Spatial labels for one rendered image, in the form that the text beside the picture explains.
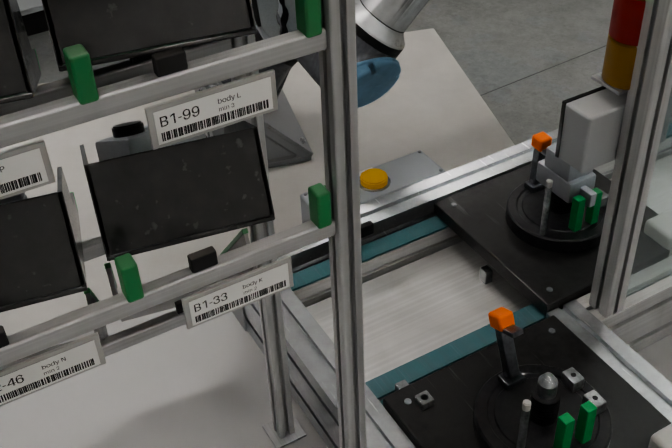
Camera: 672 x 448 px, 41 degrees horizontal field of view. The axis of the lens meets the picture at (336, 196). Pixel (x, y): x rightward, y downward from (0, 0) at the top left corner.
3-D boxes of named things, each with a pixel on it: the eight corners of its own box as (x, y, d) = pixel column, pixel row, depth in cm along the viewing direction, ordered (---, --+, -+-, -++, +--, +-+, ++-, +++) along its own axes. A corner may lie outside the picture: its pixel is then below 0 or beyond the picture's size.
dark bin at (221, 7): (58, 58, 84) (37, -23, 82) (196, 31, 87) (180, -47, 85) (58, 72, 57) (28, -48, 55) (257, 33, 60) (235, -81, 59)
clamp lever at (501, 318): (498, 375, 97) (486, 312, 95) (513, 367, 98) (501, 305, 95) (519, 387, 94) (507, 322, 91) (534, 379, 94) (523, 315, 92)
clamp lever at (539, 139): (525, 180, 124) (531, 134, 119) (536, 175, 124) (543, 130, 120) (542, 194, 121) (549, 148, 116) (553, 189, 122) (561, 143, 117)
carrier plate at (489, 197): (433, 213, 127) (433, 201, 125) (565, 159, 136) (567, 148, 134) (545, 317, 110) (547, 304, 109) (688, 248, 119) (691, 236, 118)
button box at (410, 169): (301, 225, 133) (298, 192, 130) (419, 180, 141) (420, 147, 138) (324, 252, 129) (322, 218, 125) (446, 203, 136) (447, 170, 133)
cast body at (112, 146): (149, 186, 91) (133, 117, 89) (182, 184, 88) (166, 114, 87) (88, 211, 84) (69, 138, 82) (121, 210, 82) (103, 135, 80)
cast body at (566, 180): (534, 179, 120) (540, 135, 115) (560, 169, 121) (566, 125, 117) (579, 212, 114) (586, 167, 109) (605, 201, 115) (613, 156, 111)
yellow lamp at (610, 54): (591, 74, 94) (597, 32, 91) (626, 61, 96) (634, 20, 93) (625, 95, 91) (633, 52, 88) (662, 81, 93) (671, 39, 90)
